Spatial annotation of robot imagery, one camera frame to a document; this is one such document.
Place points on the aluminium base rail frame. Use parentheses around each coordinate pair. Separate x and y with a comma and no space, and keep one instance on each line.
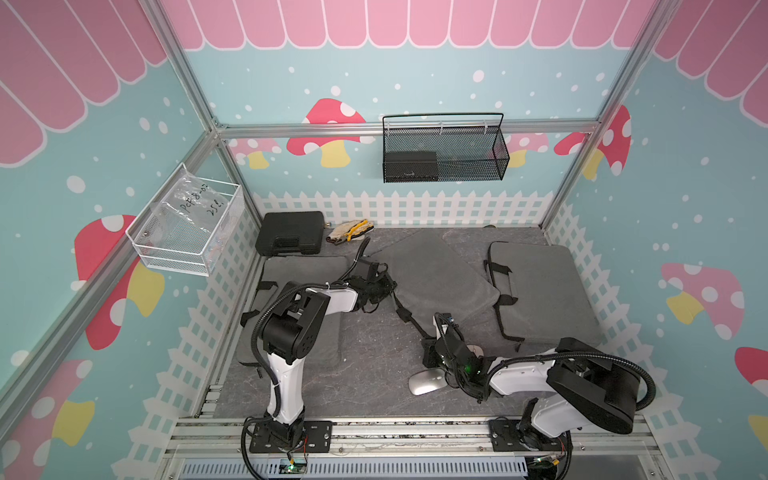
(402,447)

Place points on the yellow black pliers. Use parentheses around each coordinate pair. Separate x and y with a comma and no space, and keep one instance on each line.
(359,229)

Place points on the black wire mesh basket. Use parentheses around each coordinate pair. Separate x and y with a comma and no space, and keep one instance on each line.
(469,146)

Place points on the silver computer mouse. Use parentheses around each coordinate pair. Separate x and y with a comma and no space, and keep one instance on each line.
(427,381)

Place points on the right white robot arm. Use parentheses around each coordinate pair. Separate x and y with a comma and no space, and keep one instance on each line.
(571,386)

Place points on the black box in basket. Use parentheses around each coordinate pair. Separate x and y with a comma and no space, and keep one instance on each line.
(410,166)

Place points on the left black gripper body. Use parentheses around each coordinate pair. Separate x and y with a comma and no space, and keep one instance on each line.
(379,288)

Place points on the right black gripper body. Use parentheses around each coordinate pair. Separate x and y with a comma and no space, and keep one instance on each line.
(431,358)

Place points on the grey laptop bag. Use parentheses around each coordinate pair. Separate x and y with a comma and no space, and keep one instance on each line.
(541,295)
(278,271)
(432,278)

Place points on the pink computer mouse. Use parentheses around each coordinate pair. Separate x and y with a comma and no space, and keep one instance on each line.
(476,350)

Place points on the black plastic tool case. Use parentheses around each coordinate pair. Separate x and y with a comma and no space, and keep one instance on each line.
(291,232)

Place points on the clear plastic bag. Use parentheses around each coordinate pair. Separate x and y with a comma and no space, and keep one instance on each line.
(189,210)

